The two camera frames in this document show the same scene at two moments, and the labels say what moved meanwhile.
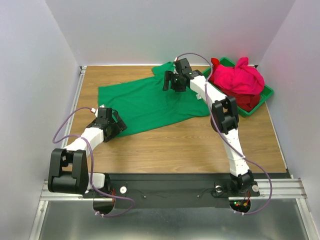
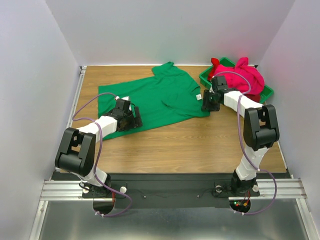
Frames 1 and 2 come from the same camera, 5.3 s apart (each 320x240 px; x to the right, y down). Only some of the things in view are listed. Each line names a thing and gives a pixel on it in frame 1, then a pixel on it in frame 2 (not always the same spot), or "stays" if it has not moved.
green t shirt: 144,102 stays
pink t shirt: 242,78 stays
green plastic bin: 267,93 stays
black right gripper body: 169,80 -> 206,100
